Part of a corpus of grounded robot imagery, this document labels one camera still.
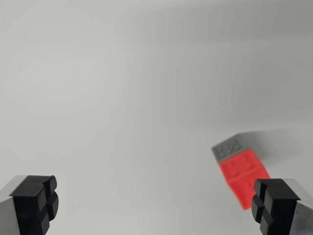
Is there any black-tipped silver gripper right finger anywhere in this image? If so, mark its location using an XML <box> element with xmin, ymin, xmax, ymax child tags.
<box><xmin>251</xmin><ymin>178</ymin><xmax>313</xmax><ymax>235</ymax></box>

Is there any black-tipped silver gripper left finger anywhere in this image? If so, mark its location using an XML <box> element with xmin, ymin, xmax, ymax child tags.
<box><xmin>0</xmin><ymin>174</ymin><xmax>60</xmax><ymax>235</ymax></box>

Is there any red plastic cube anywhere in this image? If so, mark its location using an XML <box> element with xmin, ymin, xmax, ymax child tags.
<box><xmin>218</xmin><ymin>148</ymin><xmax>271</xmax><ymax>211</ymax></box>

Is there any grey plastic cube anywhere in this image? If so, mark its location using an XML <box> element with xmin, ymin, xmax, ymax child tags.
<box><xmin>211</xmin><ymin>133</ymin><xmax>268</xmax><ymax>164</ymax></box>

